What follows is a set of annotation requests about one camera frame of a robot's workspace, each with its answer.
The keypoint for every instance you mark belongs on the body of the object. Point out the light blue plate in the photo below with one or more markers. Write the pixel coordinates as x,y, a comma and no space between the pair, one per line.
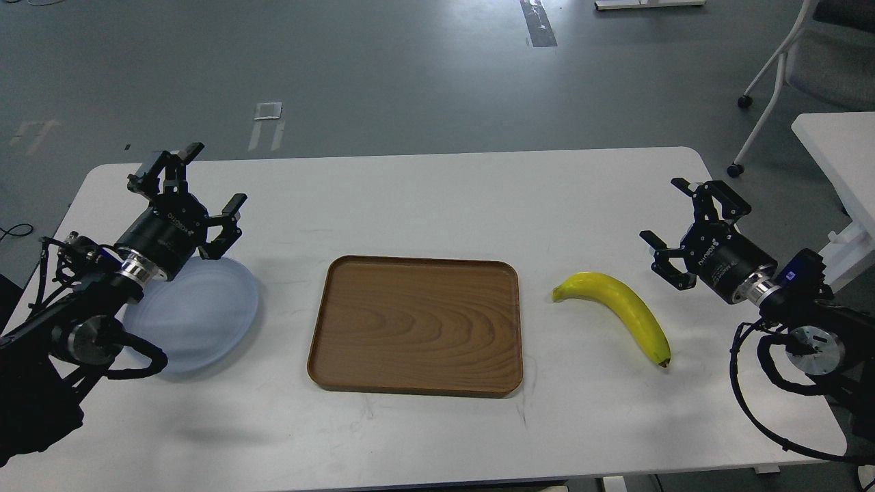
199,316

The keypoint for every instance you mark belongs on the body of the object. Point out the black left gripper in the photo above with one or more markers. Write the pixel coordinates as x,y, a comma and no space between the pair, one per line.
176,223

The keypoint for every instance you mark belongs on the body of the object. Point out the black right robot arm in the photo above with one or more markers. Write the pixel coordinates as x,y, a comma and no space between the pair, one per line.
809,346

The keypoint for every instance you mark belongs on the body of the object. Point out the white office chair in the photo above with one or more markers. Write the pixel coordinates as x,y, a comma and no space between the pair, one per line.
824,66

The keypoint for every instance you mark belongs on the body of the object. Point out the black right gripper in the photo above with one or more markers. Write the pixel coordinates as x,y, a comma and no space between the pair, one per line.
712,249

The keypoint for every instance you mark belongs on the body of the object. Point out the yellow banana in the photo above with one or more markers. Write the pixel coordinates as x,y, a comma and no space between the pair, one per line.
625,304

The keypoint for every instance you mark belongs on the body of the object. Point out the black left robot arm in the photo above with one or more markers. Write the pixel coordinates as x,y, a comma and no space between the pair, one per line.
72,337

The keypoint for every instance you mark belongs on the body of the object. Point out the brown wooden tray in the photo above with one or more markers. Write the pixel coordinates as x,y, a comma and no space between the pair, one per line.
427,326

